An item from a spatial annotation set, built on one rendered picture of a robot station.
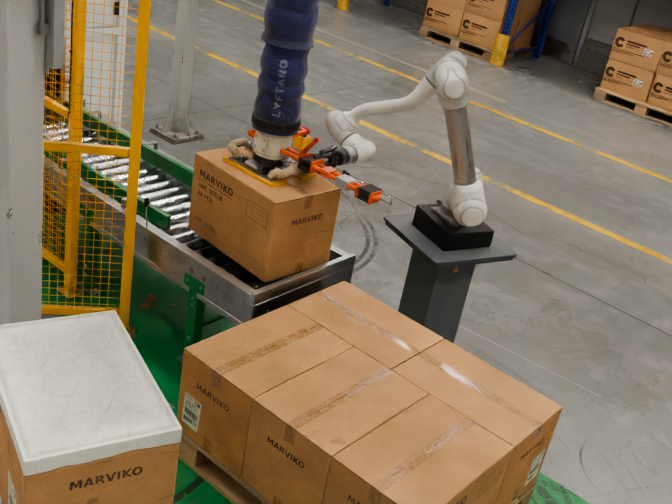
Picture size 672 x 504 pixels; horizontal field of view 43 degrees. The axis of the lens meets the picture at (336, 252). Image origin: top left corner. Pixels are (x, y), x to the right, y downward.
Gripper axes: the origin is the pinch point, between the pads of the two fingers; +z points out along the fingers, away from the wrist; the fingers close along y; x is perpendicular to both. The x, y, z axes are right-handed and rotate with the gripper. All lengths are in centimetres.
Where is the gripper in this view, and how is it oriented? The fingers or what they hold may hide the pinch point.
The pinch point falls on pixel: (313, 164)
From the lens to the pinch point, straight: 383.2
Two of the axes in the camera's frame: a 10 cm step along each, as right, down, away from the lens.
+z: -6.5, 2.5, -7.2
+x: -7.4, -4.1, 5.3
